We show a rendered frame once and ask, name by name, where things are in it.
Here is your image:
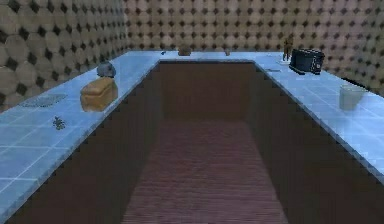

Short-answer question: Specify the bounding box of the small brown bowl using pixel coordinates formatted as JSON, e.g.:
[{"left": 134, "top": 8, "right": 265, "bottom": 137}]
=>
[{"left": 177, "top": 45, "right": 193, "bottom": 57}]

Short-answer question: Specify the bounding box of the grey round kettle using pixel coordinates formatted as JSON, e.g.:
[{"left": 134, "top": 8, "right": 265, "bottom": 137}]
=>
[{"left": 96, "top": 61, "right": 117, "bottom": 79}]

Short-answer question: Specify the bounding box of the brown bread loaf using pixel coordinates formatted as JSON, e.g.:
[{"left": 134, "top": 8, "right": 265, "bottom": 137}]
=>
[{"left": 79, "top": 76, "right": 119, "bottom": 113}]

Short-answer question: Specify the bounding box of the brown counter with blue top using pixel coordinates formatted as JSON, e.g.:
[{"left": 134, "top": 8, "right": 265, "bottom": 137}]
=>
[{"left": 0, "top": 50, "right": 384, "bottom": 224}]

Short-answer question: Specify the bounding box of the black toaster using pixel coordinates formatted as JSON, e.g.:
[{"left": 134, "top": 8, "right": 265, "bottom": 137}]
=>
[{"left": 288, "top": 48, "right": 326, "bottom": 76}]

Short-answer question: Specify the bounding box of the pale translucent cup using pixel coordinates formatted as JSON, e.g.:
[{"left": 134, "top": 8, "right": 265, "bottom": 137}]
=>
[{"left": 339, "top": 84, "right": 366, "bottom": 111}]

